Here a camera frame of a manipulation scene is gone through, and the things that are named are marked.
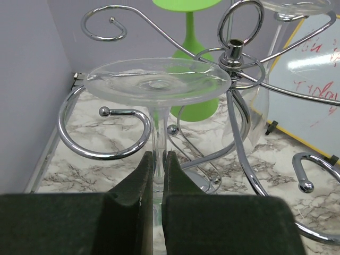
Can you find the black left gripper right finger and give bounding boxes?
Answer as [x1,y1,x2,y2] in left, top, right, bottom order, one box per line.
[162,151,305,254]

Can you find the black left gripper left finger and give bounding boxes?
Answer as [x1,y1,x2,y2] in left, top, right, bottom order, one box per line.
[1,152,153,254]

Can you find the clear wine glass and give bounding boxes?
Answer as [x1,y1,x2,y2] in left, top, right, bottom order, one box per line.
[218,1,336,155]
[84,58,231,226]

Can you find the green plastic wine glass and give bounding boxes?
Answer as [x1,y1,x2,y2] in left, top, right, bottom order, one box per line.
[151,0,223,123]

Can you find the yellow framed whiteboard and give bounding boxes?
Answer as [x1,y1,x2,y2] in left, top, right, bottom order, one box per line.
[268,19,339,162]

